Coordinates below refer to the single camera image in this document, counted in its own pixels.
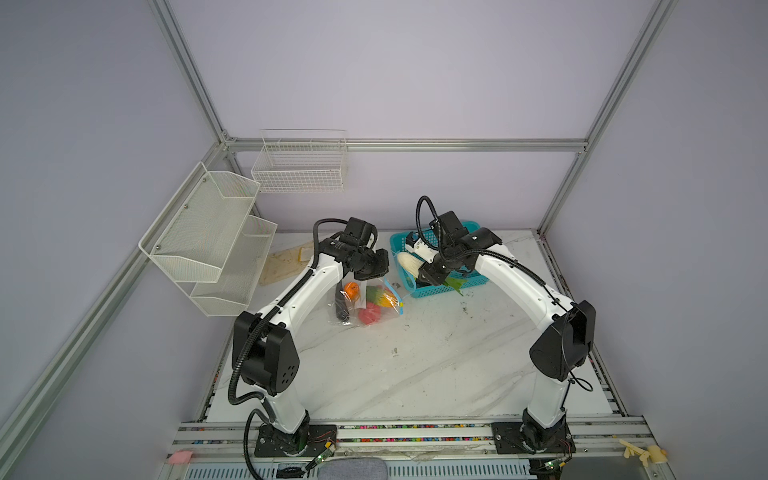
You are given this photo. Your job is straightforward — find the white wire wall basket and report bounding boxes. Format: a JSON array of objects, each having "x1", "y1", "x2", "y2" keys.
[{"x1": 251, "y1": 129, "x2": 348, "y2": 194}]

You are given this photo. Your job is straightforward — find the clear zip top bag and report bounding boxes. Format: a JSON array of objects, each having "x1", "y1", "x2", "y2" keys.
[{"x1": 332, "y1": 278, "x2": 404, "y2": 327}]

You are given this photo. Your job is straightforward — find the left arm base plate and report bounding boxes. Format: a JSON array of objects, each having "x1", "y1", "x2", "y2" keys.
[{"x1": 253, "y1": 424, "x2": 338, "y2": 458}]

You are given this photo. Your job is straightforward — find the pink eraser block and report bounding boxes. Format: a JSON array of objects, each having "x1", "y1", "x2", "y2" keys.
[{"x1": 166, "y1": 450, "x2": 194, "y2": 465}]

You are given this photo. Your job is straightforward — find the yellow plastic clip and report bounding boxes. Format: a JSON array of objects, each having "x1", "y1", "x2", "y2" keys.
[{"x1": 618, "y1": 439, "x2": 668, "y2": 467}]

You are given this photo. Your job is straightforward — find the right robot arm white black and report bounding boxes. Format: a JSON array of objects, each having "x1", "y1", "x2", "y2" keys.
[{"x1": 406, "y1": 211, "x2": 596, "y2": 453}]

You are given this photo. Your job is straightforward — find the grey cloth pad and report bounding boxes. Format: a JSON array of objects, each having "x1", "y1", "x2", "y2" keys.
[{"x1": 318, "y1": 458, "x2": 389, "y2": 480}]

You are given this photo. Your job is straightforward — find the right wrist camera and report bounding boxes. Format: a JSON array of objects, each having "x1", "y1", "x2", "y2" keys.
[{"x1": 405, "y1": 232, "x2": 438, "y2": 263}]

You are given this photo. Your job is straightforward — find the white mesh shelf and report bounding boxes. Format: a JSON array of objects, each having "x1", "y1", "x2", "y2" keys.
[
  {"x1": 138, "y1": 163, "x2": 259, "y2": 283},
  {"x1": 190, "y1": 215, "x2": 277, "y2": 317}
]

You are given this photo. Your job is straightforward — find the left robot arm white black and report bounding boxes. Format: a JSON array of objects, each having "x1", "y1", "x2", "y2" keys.
[{"x1": 227, "y1": 217, "x2": 389, "y2": 435}]

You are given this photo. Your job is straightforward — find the white mesh upper shelf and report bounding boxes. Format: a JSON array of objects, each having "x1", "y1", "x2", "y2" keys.
[{"x1": 138, "y1": 163, "x2": 259, "y2": 283}]

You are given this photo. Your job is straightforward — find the green toy vegetable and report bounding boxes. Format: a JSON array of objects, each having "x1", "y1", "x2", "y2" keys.
[{"x1": 366, "y1": 286, "x2": 400, "y2": 309}]

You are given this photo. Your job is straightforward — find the teal plastic basket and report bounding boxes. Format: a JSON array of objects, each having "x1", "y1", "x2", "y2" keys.
[{"x1": 389, "y1": 230, "x2": 489, "y2": 298}]

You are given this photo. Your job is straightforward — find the white mesh lower shelf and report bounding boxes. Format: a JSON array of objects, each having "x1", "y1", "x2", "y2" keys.
[{"x1": 190, "y1": 215, "x2": 277, "y2": 317}]

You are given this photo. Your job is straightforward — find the red toy fruit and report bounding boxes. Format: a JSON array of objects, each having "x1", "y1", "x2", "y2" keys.
[{"x1": 357, "y1": 302, "x2": 385, "y2": 325}]

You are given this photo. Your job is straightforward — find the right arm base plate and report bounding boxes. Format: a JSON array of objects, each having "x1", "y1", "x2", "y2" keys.
[{"x1": 491, "y1": 417, "x2": 576, "y2": 455}]

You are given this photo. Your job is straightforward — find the orange toy tangerine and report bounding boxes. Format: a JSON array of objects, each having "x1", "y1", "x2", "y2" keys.
[{"x1": 343, "y1": 282, "x2": 360, "y2": 302}]

